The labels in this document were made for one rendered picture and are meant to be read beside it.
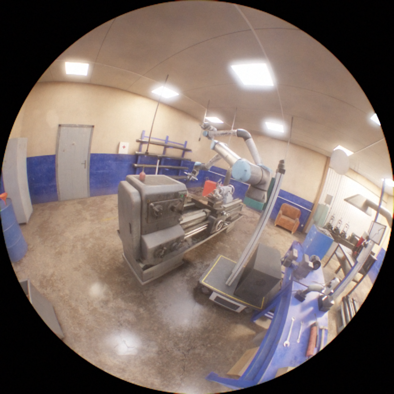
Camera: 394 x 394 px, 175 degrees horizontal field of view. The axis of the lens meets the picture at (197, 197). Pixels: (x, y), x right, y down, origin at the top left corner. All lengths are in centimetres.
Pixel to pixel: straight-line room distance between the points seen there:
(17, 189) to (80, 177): 202
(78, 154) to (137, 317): 388
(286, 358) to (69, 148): 491
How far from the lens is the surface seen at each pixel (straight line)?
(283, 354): 109
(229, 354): 184
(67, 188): 438
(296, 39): 201
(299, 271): 156
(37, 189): 466
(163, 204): 127
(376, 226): 154
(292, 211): 550
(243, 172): 86
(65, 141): 418
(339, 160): 432
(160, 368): 169
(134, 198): 112
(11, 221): 279
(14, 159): 358
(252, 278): 146
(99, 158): 424
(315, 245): 216
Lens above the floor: 168
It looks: 18 degrees down
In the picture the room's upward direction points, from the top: 14 degrees clockwise
